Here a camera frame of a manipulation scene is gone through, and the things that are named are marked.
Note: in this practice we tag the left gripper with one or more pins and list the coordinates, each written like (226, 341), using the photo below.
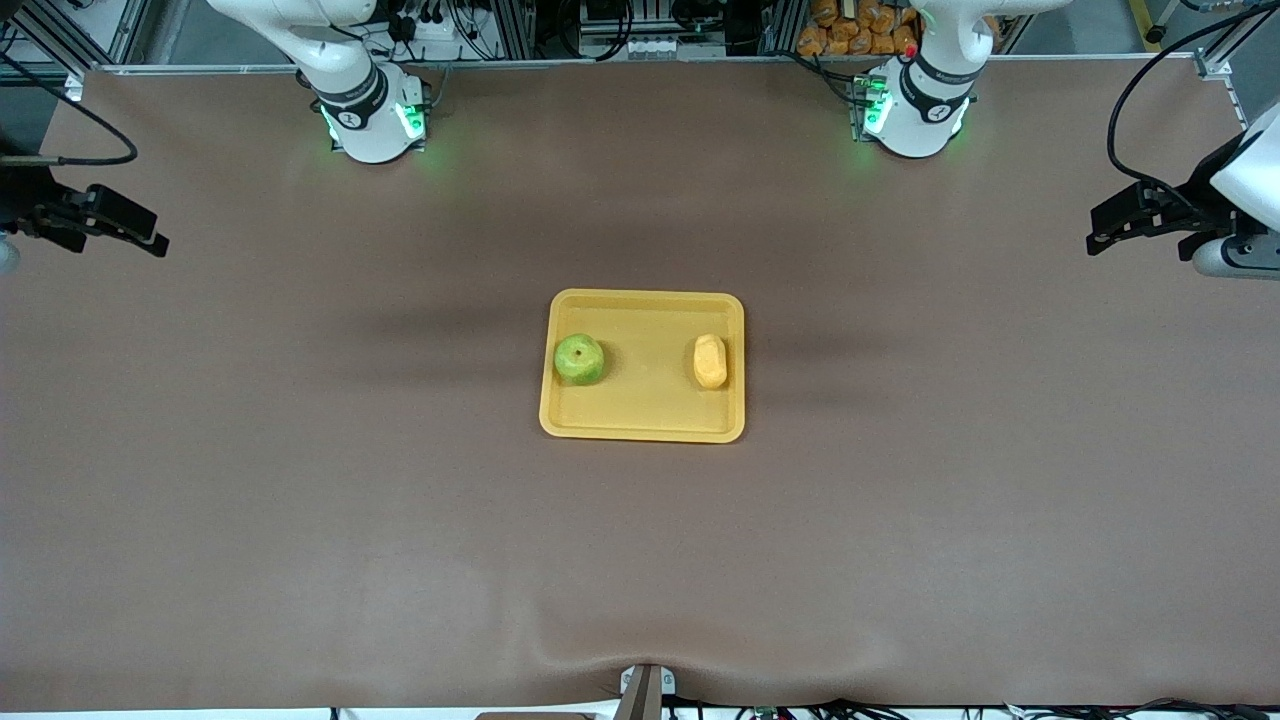
(1192, 201)

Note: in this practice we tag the green apple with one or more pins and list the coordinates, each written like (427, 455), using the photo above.
(580, 362)

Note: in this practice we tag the yellow potato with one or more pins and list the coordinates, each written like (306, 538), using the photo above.
(710, 362)

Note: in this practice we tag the orange toy food pile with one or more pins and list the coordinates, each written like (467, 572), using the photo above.
(850, 35)

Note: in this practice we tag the white power strip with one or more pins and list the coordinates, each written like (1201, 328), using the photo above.
(440, 25)

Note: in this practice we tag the large table cover mat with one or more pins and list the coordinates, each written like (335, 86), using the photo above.
(400, 580)

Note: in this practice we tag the metal table clamp bracket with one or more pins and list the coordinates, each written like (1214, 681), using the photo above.
(645, 695)

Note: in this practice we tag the aluminium frame profile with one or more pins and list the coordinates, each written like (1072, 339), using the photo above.
(512, 30)
(1225, 60)
(60, 35)
(780, 28)

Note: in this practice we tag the yellow plastic tray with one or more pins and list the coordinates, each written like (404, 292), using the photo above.
(650, 400)

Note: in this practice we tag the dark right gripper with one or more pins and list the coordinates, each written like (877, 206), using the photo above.
(24, 208)

